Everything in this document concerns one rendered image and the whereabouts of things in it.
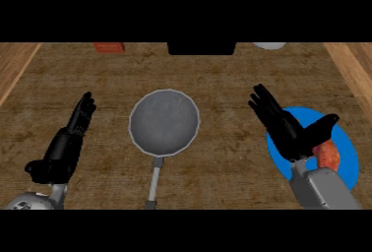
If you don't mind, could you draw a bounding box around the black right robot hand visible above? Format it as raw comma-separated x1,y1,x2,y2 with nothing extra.
247,84,342,162

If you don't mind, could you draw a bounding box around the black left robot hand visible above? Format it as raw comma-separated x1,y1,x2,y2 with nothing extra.
24,91,98,185

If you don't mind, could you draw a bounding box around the reddish orange pear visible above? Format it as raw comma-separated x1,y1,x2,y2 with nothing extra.
312,139,342,172

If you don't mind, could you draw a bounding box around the blue plate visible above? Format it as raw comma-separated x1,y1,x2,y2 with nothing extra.
266,105,361,191

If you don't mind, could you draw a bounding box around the grey frying pan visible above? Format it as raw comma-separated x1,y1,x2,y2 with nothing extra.
129,89,203,211

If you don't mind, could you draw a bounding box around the white bowl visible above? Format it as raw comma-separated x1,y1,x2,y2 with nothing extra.
250,42,289,51

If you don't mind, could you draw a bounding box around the black appliance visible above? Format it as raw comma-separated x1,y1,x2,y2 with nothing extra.
167,42,237,56

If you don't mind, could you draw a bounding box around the red box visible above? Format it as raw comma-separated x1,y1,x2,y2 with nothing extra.
94,42,128,54

